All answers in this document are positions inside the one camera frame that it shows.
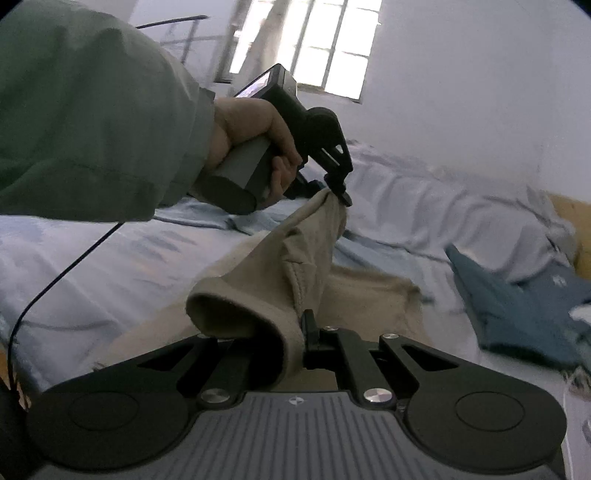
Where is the blue printed garment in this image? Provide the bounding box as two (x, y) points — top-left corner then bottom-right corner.
(526, 267), (591, 320)

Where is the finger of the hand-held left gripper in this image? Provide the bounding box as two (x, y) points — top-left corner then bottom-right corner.
(322, 176), (354, 207)

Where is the teal garment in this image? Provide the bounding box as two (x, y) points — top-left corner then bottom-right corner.
(445, 244), (591, 370)

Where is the person's left hand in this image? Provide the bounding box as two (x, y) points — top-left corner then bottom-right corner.
(205, 97), (305, 207)

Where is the metal clothes rack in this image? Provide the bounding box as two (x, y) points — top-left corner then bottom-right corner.
(136, 14), (232, 65)

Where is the black cable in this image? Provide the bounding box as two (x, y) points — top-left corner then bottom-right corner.
(7, 220), (124, 393)

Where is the beige shirt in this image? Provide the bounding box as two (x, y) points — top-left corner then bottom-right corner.
(92, 189), (428, 393)

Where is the barred window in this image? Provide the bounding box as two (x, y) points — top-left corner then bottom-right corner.
(228, 0), (384, 103)

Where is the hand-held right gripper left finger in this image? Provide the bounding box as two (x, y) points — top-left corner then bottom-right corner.
(139, 336), (259, 408)

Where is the person's left forearm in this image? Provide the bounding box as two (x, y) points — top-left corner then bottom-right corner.
(0, 0), (218, 223)

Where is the pale curtain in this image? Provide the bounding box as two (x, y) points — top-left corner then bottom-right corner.
(249, 0), (315, 86)

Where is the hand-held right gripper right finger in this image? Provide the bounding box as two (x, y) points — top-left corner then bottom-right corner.
(300, 309), (455, 408)

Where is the blue floral duvet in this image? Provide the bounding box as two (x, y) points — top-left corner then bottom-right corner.
(342, 141), (578, 283)

